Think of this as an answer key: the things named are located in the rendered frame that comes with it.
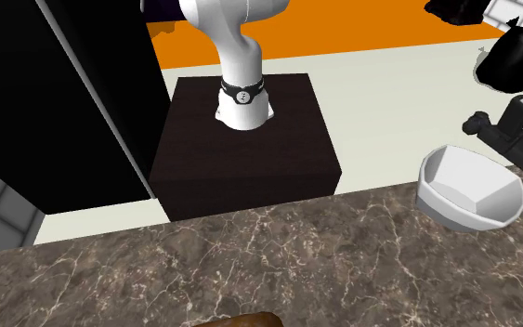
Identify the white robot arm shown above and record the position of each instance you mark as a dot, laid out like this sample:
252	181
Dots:
238	54

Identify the white bowl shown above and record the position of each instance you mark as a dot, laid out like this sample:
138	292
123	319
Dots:
469	190

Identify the black lumpy bag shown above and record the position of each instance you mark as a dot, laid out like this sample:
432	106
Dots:
458	10
514	56

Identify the dark robot stand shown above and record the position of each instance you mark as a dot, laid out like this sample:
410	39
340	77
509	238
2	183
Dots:
243	167

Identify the brown rounded object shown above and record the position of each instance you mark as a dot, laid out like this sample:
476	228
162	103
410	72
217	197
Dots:
243	320

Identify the black cabinet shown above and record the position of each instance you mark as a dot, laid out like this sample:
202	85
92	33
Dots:
52	99

